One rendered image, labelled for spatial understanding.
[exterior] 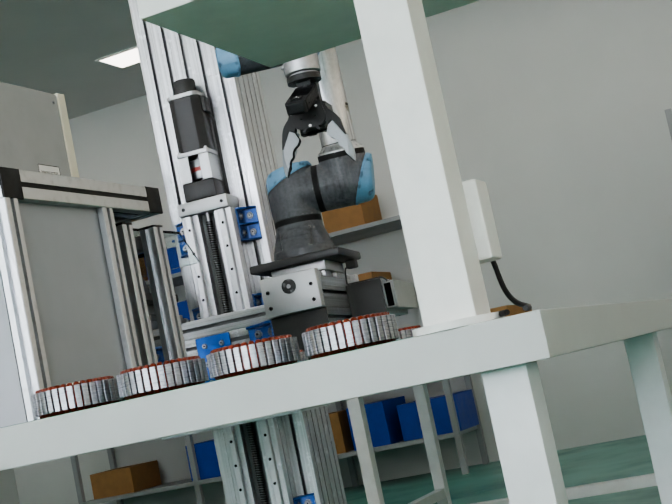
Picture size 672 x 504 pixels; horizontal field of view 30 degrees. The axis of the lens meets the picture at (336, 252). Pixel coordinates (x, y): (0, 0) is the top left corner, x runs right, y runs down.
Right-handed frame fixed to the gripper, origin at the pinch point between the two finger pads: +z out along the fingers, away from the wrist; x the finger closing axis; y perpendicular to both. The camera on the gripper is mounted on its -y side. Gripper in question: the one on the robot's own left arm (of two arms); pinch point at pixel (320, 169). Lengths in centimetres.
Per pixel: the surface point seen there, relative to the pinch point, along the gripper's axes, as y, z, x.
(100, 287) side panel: -63, 21, 24
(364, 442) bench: 226, 66, 58
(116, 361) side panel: -62, 33, 23
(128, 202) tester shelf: -52, 7, 21
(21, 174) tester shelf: -80, 4, 25
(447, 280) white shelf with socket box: -113, 35, -38
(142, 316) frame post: -52, 26, 22
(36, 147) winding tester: -53, -6, 35
